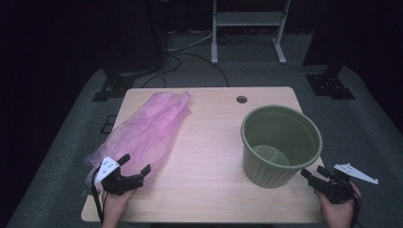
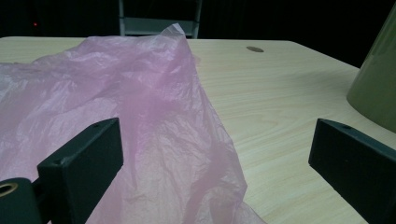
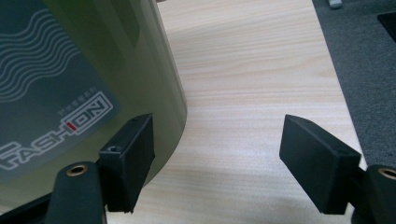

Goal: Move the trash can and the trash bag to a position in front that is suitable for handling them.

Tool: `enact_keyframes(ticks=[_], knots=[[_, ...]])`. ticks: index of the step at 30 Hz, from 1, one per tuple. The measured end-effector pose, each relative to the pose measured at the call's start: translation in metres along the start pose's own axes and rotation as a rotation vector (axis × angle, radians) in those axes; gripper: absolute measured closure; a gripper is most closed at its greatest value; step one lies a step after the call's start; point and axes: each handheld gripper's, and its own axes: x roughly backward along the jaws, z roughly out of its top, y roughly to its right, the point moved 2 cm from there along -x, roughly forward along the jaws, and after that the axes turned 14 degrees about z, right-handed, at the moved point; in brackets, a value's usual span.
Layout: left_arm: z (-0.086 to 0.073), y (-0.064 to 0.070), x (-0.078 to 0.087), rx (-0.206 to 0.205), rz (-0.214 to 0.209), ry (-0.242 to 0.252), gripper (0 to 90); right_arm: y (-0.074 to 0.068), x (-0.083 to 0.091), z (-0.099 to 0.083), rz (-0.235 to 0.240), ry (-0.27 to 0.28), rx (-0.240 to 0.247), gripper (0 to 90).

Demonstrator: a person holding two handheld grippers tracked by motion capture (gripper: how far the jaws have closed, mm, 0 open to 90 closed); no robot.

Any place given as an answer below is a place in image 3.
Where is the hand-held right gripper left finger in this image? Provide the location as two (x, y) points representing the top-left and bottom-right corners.
(98, 113), (156, 215)

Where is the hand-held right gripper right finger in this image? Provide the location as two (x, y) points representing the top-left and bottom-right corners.
(278, 114), (362, 216)

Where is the green ribbed waste bin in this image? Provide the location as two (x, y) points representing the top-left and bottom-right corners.
(0, 0), (188, 216)

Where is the black stand base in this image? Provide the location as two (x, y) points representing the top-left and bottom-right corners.
(377, 12), (396, 42)

